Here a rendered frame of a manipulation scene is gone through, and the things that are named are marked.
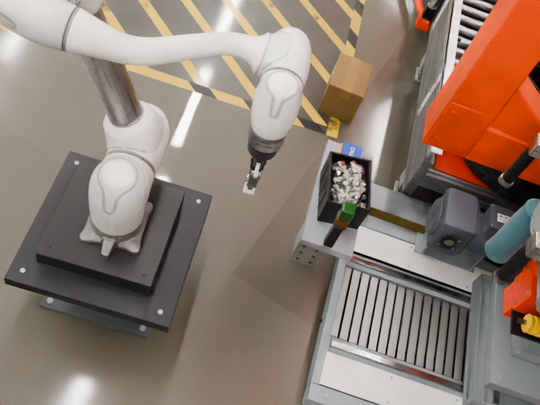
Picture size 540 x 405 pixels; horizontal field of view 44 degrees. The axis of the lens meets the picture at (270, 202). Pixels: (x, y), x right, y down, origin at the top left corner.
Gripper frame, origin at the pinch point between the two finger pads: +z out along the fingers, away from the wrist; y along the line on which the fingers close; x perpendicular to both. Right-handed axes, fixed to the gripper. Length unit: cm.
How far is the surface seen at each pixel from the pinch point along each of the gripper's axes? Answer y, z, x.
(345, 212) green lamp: -4.0, 7.8, 28.6
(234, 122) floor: -81, 76, -8
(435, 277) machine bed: -25, 68, 81
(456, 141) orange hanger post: -49, 17, 66
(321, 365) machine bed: 20, 65, 40
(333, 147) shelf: -44, 30, 27
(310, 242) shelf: -4.0, 28.5, 23.5
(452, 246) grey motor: -26, 46, 77
